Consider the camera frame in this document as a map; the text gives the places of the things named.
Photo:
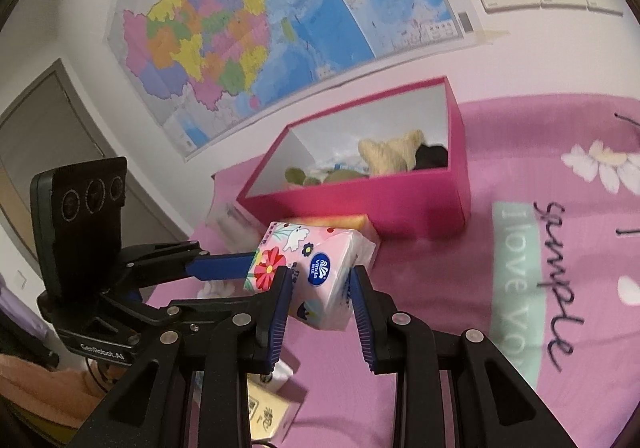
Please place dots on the gold tissue pack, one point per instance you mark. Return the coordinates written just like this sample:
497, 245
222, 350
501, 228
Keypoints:
271, 415

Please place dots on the black plush toy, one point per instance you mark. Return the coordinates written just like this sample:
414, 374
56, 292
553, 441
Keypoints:
428, 157

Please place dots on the grey wooden door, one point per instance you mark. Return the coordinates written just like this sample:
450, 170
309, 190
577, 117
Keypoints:
46, 126

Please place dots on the white yellow wet wipes pack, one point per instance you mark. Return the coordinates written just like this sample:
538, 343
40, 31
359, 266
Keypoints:
275, 379

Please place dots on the pink storage box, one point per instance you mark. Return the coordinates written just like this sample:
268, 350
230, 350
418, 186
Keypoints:
370, 177

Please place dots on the pink floral tissue pack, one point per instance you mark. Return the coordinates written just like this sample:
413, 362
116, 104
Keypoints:
320, 259

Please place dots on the pink bed sheet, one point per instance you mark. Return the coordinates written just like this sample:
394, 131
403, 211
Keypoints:
531, 233

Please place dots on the beige plush bear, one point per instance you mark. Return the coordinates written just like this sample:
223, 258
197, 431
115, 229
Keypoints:
396, 155

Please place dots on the green frog plush toy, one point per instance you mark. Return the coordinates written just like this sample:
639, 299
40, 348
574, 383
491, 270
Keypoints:
298, 178

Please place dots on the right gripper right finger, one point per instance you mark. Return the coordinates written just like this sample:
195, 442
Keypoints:
373, 310

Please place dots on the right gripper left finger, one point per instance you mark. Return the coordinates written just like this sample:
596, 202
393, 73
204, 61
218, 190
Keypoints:
271, 322

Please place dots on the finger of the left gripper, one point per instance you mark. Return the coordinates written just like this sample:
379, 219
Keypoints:
208, 267

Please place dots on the wall map poster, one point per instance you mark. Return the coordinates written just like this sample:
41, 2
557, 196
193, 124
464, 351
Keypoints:
206, 68

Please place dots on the white pump bottle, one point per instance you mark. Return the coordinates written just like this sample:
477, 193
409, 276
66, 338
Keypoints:
238, 233

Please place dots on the pastel tissue pack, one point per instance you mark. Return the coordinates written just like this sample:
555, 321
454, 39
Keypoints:
359, 223

